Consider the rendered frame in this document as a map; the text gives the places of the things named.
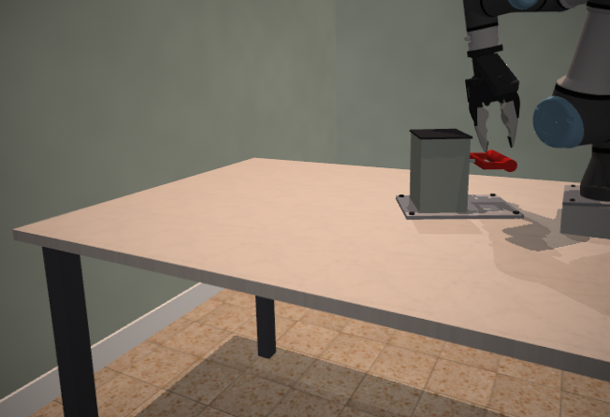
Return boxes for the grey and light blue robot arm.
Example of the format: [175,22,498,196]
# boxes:
[463,0,610,202]

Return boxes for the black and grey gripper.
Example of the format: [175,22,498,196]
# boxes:
[465,44,520,152]

